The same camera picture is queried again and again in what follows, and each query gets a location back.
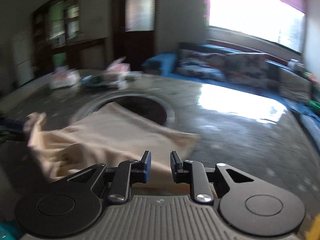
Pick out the round black induction cooktop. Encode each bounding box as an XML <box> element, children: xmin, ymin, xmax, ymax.
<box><xmin>69</xmin><ymin>90</ymin><xmax>176</xmax><ymax>127</ymax></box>

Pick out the left butterfly pillow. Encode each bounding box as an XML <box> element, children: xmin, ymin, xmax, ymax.
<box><xmin>175</xmin><ymin>49</ymin><xmax>227</xmax><ymax>82</ymax></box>

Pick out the white refrigerator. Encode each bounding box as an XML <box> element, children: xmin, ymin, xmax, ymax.
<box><xmin>12</xmin><ymin>32</ymin><xmax>34</xmax><ymax>87</ymax></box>

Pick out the dark wooden door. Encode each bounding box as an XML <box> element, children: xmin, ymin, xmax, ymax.
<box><xmin>112</xmin><ymin>0</ymin><xmax>156</xmax><ymax>71</ymax></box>

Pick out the pink tissue box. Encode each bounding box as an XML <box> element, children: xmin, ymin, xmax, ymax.
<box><xmin>103</xmin><ymin>57</ymin><xmax>131</xmax><ymax>88</ymax></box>

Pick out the grey quilted star tablecloth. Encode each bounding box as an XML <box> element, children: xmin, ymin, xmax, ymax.
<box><xmin>1</xmin><ymin>75</ymin><xmax>319</xmax><ymax>217</ymax></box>

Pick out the grey cushion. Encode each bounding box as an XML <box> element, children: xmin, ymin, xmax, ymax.
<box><xmin>279</xmin><ymin>68</ymin><xmax>312</xmax><ymax>104</ymax></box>

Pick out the dark wooden cabinet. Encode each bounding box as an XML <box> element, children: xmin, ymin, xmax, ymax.
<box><xmin>31</xmin><ymin>0</ymin><xmax>80</xmax><ymax>77</ymax></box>

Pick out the teal jacket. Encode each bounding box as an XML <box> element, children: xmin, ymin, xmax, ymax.
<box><xmin>0</xmin><ymin>221</ymin><xmax>21</xmax><ymax>240</ymax></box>

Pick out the pink wet wipes pack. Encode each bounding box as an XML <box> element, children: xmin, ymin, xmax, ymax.
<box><xmin>49</xmin><ymin>66</ymin><xmax>80</xmax><ymax>90</ymax></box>

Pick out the dark wooden side table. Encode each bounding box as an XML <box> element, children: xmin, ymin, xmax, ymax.
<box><xmin>52</xmin><ymin>38</ymin><xmax>107</xmax><ymax>70</ymax></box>

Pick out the blue sofa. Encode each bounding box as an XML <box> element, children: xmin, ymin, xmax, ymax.
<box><xmin>142</xmin><ymin>42</ymin><xmax>319</xmax><ymax>146</ymax></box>

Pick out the window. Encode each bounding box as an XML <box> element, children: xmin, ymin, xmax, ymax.
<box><xmin>205</xmin><ymin>0</ymin><xmax>307</xmax><ymax>53</ymax></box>

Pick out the right butterfly pillow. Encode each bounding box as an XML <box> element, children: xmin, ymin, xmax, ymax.
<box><xmin>225</xmin><ymin>53</ymin><xmax>268</xmax><ymax>89</ymax></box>

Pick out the cream sweatshirt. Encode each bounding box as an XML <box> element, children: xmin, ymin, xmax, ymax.
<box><xmin>24</xmin><ymin>102</ymin><xmax>200</xmax><ymax>189</ymax></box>

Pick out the butterfly pillow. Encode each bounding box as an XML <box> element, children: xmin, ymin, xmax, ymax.
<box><xmin>225</xmin><ymin>53</ymin><xmax>268</xmax><ymax>89</ymax></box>
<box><xmin>175</xmin><ymin>49</ymin><xmax>227</xmax><ymax>82</ymax></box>

